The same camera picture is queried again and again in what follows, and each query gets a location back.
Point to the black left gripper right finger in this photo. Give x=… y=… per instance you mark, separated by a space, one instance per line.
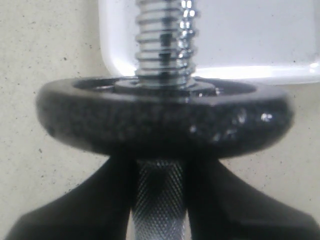
x=221 y=206

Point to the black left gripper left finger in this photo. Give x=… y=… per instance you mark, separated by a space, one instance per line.
x=97 y=209

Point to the chrome threaded dumbbell bar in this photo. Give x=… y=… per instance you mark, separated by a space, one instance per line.
x=165 y=63

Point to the black weight plate near tray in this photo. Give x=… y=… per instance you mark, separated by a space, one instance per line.
x=113 y=116

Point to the white rectangular tray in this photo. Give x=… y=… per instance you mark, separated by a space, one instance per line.
x=270 y=41

